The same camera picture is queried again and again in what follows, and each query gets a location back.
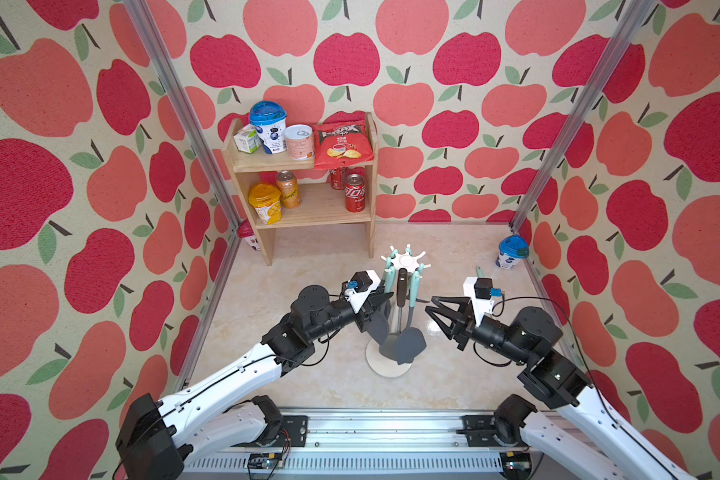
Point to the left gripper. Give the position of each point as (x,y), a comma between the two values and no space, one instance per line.
(365,311)

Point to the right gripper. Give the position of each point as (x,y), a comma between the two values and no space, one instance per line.
(463,324)

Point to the white utensil rack stand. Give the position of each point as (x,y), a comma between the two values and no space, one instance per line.
(397,259)

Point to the grey spatula mint handle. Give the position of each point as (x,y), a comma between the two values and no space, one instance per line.
(411,341)

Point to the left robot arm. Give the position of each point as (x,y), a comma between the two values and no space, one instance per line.
(159,438)

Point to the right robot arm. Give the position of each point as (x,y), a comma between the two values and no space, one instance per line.
(615,449)

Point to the blue lid yogurt cup floor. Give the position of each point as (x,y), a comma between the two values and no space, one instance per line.
(512,251)

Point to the red cola can front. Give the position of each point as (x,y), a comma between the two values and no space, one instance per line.
(355,193)

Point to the red cola can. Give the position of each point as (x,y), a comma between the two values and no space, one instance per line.
(337,178)
(355,193)

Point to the wooden two-tier shelf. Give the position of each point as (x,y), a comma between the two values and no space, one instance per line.
(321,204)

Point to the red cola can back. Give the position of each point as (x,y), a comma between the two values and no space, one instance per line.
(337,178)

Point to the red white cup behind shelf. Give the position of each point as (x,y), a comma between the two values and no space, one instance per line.
(246,234)

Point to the right circuit board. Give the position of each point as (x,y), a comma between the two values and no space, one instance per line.
(516,466)

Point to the circuit board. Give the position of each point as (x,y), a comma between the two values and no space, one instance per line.
(516,466)
(265,461)

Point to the yellow mango cup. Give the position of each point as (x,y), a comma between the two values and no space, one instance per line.
(265,199)

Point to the red chips bag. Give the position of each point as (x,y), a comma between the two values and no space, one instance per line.
(341,144)

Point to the pink cup foil lid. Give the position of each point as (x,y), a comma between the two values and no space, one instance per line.
(300,142)

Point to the left circuit board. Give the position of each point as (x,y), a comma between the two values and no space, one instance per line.
(265,461)

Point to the small green white carton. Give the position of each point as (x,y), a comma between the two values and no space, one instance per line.
(247,140)

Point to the blue lid yogurt tub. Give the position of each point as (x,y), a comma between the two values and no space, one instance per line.
(269,121)

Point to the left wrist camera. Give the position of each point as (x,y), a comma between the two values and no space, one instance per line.
(358,289)

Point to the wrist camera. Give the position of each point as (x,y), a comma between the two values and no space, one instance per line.
(483,296)
(358,289)

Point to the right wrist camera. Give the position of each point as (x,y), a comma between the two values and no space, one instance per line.
(483,296)

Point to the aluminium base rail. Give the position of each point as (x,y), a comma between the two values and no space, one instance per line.
(389,442)

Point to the right aluminium frame post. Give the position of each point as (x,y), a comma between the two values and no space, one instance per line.
(635,15)

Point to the aluminium frame post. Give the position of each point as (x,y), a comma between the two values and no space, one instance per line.
(635,15)
(149,33)

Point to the left aluminium frame post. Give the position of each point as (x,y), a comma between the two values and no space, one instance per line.
(149,33)

